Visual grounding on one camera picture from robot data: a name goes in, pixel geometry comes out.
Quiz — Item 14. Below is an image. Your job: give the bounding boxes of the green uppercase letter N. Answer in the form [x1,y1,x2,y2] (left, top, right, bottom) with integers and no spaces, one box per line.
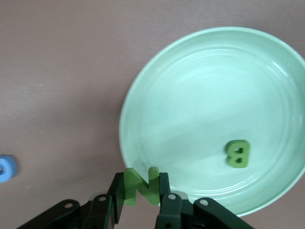
[123,166,160,207]

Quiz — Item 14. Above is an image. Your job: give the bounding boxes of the green uppercase letter B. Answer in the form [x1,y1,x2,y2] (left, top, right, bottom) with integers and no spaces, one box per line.
[224,139,252,169]

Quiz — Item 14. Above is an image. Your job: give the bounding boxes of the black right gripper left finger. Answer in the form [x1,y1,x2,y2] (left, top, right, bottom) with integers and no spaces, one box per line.
[14,171,126,229]

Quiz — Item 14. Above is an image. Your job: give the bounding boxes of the blue round uppercase letter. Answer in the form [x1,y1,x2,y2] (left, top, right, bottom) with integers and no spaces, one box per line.
[0,154,18,184]

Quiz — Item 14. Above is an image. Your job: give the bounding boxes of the brown table cover sheet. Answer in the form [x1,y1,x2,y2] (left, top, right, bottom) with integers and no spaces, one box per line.
[0,0,305,229]

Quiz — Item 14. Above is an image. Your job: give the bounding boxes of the green round plate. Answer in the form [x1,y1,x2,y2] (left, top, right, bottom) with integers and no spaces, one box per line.
[118,26,305,218]

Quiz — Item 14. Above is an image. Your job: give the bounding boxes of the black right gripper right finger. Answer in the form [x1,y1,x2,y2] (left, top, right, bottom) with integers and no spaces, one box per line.
[154,172,253,229]

